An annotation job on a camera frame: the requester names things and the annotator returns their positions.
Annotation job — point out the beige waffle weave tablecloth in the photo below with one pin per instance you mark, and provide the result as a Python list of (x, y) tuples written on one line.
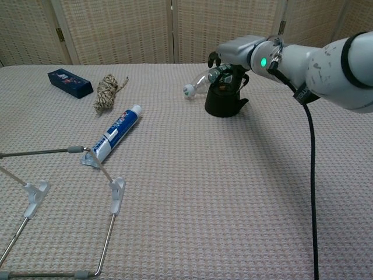
[(204, 210)]

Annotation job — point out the black cast iron teapot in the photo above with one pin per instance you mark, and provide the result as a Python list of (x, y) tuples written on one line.
[(223, 106)]

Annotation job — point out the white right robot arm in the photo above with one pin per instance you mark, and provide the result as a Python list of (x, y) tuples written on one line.
[(329, 70)]

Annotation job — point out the woven folding screen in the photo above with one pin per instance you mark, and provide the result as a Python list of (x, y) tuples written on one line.
[(122, 32)]

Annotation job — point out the clear plastic bottle green label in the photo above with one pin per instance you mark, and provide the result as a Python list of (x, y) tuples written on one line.
[(198, 83)]

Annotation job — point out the brass screen hinge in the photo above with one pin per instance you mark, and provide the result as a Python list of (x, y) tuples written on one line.
[(59, 34), (281, 27)]

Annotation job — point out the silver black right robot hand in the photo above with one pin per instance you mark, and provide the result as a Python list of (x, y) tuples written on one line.
[(237, 51)]

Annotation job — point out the blue white toothpaste tube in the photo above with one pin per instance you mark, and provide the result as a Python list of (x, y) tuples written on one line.
[(116, 131)]

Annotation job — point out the dark blue rectangular box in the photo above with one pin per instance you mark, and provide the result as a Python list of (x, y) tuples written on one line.
[(70, 82)]

